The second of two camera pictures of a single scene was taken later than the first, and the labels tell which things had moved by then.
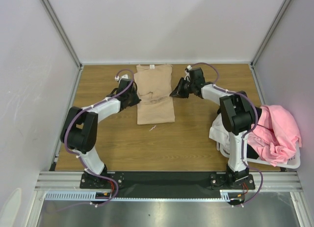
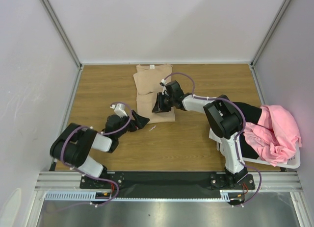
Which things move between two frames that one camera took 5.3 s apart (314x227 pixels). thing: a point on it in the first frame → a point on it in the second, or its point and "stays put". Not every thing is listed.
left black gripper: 136,100 → 140,121
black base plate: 168,185 stays put
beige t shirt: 154,83 stays put
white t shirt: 219,133 stays put
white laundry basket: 294,163 stays put
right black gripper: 184,86 → 162,103
